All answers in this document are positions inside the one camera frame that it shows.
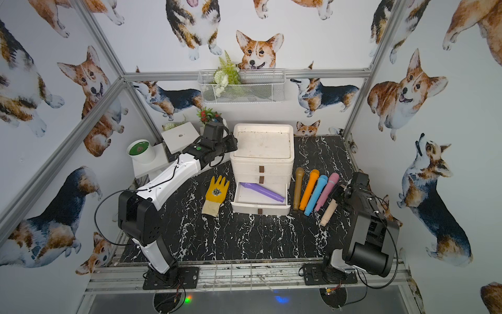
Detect white drawer cabinet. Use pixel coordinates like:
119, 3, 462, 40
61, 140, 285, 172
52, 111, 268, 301
230, 123, 295, 216

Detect white wire wall basket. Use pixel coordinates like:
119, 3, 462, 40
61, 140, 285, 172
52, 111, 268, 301
197, 69, 286, 104

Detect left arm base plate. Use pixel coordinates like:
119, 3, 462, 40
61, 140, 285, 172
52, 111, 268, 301
142, 267, 200, 290

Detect pink microphone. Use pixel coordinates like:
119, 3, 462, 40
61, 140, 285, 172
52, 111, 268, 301
315, 173, 340, 212

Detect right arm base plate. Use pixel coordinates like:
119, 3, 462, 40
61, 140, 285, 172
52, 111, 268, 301
298, 263, 358, 286

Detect green pot red flowers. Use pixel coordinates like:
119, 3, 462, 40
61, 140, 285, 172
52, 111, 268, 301
197, 107, 221, 134

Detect gold microphone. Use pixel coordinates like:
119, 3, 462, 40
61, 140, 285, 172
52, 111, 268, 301
293, 167, 305, 211

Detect purple microphone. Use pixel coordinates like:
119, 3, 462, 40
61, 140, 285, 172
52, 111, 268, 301
241, 183, 285, 202

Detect white stepped display shelf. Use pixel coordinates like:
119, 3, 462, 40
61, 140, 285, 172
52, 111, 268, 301
132, 122, 199, 187

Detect green fern plant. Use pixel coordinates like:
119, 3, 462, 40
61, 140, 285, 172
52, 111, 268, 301
213, 51, 241, 98

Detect white cup green inside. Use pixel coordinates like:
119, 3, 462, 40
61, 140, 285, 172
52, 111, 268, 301
126, 139, 156, 164

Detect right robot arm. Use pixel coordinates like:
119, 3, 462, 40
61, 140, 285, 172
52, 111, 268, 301
321, 172, 400, 280

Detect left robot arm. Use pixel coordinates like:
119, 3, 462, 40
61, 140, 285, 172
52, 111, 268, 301
118, 119, 237, 274

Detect yellow work glove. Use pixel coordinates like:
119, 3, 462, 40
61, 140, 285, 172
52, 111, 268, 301
202, 175, 230, 217

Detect blue microphone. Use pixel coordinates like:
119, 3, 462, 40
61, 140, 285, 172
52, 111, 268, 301
304, 175, 328, 216

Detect small white flower plant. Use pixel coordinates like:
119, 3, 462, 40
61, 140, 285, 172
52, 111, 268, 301
162, 119, 187, 132

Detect beige microphone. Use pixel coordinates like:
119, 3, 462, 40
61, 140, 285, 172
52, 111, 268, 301
320, 199, 338, 227

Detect orange microphone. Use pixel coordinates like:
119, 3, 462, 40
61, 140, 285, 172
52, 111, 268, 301
299, 170, 320, 211

